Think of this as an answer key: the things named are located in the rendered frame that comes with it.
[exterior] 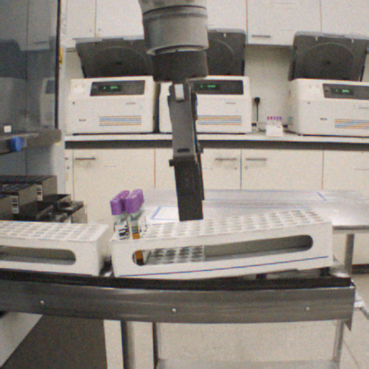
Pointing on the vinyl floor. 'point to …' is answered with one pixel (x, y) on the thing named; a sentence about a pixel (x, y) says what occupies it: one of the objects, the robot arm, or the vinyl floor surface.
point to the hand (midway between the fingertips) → (192, 201)
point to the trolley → (261, 203)
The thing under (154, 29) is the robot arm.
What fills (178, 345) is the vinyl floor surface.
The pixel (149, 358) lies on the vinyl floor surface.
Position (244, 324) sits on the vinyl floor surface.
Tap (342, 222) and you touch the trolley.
